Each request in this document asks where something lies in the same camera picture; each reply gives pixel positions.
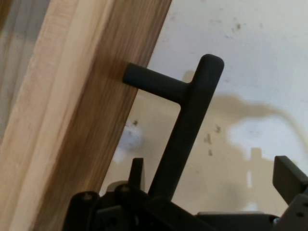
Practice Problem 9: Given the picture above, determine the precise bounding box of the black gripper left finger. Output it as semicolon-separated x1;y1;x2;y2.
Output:
67;157;212;231

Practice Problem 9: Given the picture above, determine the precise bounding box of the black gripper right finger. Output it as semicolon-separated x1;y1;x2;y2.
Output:
272;155;308;231

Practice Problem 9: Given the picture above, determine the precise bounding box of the wooden cabinet door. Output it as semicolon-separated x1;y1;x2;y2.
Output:
0;0;225;231

